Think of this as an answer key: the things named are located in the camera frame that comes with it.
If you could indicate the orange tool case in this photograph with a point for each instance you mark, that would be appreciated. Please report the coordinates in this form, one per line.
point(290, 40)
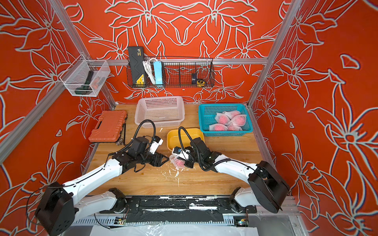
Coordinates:
point(109, 126)

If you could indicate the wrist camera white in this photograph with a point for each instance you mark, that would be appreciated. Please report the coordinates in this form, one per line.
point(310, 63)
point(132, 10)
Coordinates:
point(183, 154)
point(157, 141)

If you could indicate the netted apple bottom hidden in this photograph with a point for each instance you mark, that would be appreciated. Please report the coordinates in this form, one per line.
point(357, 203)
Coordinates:
point(234, 127)

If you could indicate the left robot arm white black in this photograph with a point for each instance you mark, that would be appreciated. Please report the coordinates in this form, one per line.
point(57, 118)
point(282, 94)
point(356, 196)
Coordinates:
point(62, 204)

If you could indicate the netted apple right large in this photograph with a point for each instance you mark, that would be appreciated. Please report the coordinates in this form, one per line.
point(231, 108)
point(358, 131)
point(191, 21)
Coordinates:
point(238, 120)

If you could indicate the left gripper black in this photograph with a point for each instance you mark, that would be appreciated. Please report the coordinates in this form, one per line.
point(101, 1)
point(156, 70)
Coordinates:
point(160, 158)

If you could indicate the pink plastic basket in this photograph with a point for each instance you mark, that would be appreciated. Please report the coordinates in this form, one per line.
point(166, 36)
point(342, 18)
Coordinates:
point(162, 111)

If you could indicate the small tape measure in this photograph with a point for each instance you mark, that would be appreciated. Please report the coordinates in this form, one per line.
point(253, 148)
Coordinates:
point(200, 83)

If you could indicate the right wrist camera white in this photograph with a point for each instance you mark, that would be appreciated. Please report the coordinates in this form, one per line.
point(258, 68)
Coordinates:
point(183, 154)

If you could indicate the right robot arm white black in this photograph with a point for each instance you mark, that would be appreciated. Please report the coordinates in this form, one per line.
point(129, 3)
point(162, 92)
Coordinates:
point(267, 188)

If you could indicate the light blue power bank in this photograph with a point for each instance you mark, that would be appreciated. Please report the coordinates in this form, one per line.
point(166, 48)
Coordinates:
point(158, 73)

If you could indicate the black yellow device box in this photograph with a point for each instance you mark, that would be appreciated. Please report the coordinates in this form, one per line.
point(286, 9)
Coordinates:
point(136, 59)

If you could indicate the teal plastic basket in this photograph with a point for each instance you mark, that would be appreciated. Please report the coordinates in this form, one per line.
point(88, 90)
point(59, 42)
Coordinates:
point(207, 113)

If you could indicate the yellow plastic tray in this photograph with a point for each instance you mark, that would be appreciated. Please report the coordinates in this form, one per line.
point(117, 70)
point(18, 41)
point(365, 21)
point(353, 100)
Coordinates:
point(173, 137)

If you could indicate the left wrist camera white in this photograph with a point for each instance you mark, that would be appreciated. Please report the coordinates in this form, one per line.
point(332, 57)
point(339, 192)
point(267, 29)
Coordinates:
point(157, 141)

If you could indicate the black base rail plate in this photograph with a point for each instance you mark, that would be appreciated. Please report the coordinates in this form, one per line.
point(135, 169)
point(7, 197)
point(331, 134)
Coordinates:
point(180, 209)

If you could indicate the black wire wall basket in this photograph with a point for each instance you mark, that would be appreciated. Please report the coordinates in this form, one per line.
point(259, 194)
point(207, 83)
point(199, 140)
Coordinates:
point(179, 72)

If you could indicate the dark green tool in box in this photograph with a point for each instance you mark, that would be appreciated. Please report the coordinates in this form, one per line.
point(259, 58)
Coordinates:
point(85, 89)

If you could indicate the clear acrylic wall box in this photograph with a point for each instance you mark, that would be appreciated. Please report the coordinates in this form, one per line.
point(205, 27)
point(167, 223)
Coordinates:
point(75, 75)

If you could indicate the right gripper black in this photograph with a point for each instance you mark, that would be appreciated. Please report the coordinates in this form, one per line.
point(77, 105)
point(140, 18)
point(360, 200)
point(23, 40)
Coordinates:
point(188, 164)

